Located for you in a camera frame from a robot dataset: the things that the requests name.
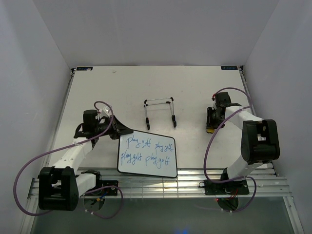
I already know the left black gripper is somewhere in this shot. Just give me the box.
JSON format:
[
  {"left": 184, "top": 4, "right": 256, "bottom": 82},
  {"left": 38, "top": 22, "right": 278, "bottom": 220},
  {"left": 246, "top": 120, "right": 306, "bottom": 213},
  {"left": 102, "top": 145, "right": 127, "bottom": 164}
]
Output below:
[{"left": 95, "top": 115, "right": 134, "bottom": 140}]

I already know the yellow whiteboard eraser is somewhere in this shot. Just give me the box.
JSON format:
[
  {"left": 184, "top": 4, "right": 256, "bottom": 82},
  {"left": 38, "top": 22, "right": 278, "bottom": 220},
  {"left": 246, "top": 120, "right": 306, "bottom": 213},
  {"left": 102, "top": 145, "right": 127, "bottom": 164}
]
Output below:
[{"left": 206, "top": 129, "right": 215, "bottom": 134}]

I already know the small black-framed whiteboard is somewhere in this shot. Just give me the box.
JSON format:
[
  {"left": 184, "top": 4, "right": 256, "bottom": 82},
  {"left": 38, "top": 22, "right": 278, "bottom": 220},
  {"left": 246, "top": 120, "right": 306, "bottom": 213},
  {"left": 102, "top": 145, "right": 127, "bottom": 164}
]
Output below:
[{"left": 117, "top": 131, "right": 177, "bottom": 178}]

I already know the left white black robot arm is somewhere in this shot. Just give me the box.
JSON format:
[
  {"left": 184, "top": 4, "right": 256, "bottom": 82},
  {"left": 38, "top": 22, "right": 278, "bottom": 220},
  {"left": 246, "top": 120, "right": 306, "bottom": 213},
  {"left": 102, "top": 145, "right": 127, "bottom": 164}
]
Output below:
[{"left": 39, "top": 110, "right": 134, "bottom": 211}]

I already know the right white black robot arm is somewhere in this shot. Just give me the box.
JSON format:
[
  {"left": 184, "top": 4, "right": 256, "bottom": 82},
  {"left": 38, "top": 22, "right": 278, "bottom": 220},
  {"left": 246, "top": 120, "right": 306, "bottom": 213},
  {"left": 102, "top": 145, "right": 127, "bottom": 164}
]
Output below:
[{"left": 203, "top": 90, "right": 280, "bottom": 194}]

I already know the right blue corner label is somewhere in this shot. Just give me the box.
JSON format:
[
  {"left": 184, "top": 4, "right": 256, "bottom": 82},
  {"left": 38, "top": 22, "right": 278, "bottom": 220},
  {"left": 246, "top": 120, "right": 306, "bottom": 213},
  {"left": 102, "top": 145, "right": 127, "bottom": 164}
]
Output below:
[{"left": 221, "top": 66, "right": 238, "bottom": 70}]

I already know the blue corner label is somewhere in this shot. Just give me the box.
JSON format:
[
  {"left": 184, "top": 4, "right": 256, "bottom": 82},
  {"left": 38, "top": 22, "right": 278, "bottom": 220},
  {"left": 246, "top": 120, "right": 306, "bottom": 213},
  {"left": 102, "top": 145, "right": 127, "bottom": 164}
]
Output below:
[
  {"left": 221, "top": 66, "right": 238, "bottom": 70},
  {"left": 76, "top": 66, "right": 93, "bottom": 71}
]

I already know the left blue corner label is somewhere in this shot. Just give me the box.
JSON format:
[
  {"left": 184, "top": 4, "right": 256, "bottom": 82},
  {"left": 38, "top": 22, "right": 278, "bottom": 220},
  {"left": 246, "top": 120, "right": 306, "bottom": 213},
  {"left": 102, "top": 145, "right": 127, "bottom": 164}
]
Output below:
[{"left": 76, "top": 66, "right": 93, "bottom": 71}]

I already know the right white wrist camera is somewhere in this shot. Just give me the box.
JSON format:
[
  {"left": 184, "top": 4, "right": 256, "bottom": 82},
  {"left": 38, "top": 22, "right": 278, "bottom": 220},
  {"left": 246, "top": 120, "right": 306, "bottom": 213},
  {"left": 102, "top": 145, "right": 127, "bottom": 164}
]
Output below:
[{"left": 212, "top": 94, "right": 219, "bottom": 110}]

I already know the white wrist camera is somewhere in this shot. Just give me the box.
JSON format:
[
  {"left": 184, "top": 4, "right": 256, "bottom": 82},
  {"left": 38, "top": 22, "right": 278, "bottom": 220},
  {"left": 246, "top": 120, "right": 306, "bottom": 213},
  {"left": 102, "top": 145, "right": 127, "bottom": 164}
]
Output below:
[
  {"left": 212, "top": 94, "right": 219, "bottom": 110},
  {"left": 98, "top": 105, "right": 112, "bottom": 119}
]

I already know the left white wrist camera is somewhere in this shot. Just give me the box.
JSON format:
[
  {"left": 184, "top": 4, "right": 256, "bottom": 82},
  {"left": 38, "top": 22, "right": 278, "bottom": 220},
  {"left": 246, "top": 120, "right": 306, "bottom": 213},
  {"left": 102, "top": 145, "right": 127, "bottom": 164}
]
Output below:
[{"left": 98, "top": 105, "right": 112, "bottom": 119}]

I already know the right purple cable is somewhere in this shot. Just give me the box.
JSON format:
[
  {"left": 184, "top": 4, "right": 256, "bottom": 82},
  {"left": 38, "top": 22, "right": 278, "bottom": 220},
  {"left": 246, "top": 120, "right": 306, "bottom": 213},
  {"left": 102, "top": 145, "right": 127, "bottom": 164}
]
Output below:
[{"left": 195, "top": 87, "right": 256, "bottom": 213}]

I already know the metal wire whiteboard stand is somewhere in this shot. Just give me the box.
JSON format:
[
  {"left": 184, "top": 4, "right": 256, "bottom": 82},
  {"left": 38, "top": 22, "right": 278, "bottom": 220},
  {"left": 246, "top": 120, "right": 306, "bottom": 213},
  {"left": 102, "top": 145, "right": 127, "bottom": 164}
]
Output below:
[{"left": 143, "top": 97, "right": 177, "bottom": 131}]

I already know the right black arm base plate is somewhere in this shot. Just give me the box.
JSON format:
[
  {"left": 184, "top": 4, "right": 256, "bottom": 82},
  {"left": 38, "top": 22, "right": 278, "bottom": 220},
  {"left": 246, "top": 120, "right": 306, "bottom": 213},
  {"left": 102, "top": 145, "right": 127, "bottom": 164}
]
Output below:
[{"left": 198, "top": 178, "right": 250, "bottom": 195}]

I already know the aluminium extrusion rail frame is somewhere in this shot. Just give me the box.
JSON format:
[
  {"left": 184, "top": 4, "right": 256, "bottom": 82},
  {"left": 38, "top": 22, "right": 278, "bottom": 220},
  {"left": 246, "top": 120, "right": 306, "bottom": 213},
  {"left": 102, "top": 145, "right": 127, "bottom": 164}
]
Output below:
[{"left": 27, "top": 167, "right": 293, "bottom": 199}]

